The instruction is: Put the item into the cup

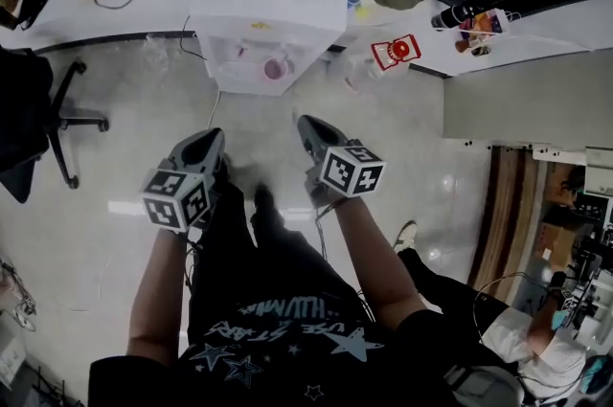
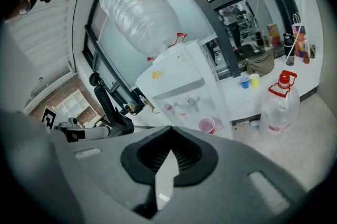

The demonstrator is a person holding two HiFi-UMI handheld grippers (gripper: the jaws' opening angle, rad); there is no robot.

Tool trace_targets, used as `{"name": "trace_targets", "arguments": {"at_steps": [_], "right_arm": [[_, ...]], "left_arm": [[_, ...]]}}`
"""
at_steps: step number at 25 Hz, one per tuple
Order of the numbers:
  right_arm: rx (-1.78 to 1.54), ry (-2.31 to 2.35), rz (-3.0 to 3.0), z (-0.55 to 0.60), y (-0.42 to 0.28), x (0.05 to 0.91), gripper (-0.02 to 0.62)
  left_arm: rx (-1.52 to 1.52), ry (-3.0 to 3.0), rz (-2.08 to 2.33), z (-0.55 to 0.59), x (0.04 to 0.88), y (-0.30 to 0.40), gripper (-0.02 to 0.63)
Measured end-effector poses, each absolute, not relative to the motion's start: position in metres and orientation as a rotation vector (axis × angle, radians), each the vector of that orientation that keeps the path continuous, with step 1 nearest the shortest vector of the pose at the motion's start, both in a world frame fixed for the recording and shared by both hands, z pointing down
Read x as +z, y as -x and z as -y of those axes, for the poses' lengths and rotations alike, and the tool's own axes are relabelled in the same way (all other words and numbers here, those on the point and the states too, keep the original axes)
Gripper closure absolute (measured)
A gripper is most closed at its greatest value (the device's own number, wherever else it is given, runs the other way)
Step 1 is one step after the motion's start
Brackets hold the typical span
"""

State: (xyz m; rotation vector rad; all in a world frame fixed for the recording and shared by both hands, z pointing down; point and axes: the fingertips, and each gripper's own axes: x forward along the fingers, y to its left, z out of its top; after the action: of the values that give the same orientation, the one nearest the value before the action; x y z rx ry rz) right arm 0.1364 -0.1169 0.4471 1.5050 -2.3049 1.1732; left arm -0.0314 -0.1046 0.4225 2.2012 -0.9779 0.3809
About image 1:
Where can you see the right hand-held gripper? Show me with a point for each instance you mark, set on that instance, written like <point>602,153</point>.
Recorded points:
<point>352,170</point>

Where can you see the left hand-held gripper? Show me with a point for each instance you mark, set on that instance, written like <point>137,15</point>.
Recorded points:
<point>172,199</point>

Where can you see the red plastic cup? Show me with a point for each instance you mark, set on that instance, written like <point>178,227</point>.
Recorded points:
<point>274,69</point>

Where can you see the grey shoulder pack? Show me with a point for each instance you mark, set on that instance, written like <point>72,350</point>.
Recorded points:
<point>483,388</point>

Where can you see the person's right forearm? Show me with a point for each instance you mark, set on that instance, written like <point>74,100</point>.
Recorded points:
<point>378,271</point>

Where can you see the person's left forearm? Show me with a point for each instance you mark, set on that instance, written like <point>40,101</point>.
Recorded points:
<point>158,295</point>

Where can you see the clear container with yellow liquid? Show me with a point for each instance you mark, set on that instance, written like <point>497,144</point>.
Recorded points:
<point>366,8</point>

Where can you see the person's black shoe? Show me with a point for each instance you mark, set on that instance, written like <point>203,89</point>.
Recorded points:
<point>264,196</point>

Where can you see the person's black trousers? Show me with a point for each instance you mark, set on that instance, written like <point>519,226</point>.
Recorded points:
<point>268,261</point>

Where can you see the clear water jug red cap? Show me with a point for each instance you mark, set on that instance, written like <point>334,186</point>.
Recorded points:
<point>395,53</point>

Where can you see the wooden table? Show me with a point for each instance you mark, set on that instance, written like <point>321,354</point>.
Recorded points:
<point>503,213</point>

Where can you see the black office chair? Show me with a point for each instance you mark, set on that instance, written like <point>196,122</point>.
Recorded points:
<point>29,122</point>

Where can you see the black thermos flask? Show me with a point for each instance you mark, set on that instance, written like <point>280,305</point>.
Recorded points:
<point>455,16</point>

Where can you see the white window counter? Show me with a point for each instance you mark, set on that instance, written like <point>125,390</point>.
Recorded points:
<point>153,12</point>

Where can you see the black star-print t-shirt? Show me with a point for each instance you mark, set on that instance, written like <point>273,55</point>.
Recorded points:
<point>287,362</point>

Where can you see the white paper bag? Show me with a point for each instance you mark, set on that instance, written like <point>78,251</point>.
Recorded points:
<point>493,23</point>

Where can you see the cardboard box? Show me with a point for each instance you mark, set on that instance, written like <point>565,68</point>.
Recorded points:
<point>558,247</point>

